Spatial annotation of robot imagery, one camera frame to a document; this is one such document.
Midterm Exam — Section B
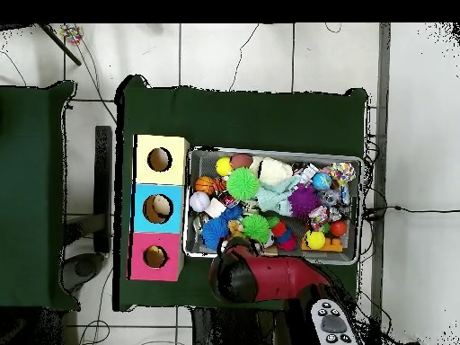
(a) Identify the black slanted rod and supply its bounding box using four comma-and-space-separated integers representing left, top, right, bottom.
37, 22, 83, 66

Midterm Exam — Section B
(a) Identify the yellow smooth ball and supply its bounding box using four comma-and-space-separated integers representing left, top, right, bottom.
215, 156, 234, 177

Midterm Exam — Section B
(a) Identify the white baseball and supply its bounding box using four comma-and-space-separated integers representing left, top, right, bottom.
189, 191, 212, 213

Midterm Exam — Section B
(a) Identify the orange basketball toy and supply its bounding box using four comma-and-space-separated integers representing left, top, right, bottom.
194, 176, 216, 196

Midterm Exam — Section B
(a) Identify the brown football toy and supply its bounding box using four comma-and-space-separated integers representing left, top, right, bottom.
229, 153, 254, 170

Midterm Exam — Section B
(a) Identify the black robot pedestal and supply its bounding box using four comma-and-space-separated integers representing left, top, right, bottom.
190, 307, 285, 345

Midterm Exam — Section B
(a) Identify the dark green tablecloth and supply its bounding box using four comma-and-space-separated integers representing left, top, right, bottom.
112, 74, 369, 321

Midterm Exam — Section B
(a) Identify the wooden three-hole box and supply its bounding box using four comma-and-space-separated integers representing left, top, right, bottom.
127, 134, 190, 282

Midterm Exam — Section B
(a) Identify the black upright panel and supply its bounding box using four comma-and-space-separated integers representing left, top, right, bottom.
93, 125, 113, 254

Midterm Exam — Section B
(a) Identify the cream knitted cloth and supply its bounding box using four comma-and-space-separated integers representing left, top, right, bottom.
251, 156, 294, 186

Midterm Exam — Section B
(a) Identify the purple knobbly ball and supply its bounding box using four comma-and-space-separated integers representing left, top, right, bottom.
287, 183, 321, 220

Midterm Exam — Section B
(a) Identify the green cloth side table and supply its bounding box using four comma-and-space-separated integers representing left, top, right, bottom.
0, 80, 81, 311

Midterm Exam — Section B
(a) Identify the small colourful toy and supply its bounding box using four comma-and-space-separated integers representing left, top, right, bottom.
58, 24, 85, 46

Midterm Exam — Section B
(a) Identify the silver mesh bin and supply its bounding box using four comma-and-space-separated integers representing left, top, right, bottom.
181, 146, 364, 266

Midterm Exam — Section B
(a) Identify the black power cable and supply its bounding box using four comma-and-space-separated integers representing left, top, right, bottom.
362, 204, 460, 221

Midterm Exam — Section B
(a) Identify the green spiky rubber ball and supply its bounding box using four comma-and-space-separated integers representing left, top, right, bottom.
226, 166, 261, 201
241, 214, 271, 243

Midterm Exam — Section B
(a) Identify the small plush monkey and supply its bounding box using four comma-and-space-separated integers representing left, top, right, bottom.
227, 219, 245, 238

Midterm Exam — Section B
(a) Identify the blue spiky rubber ball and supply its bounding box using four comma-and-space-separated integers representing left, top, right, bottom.
200, 217, 231, 252

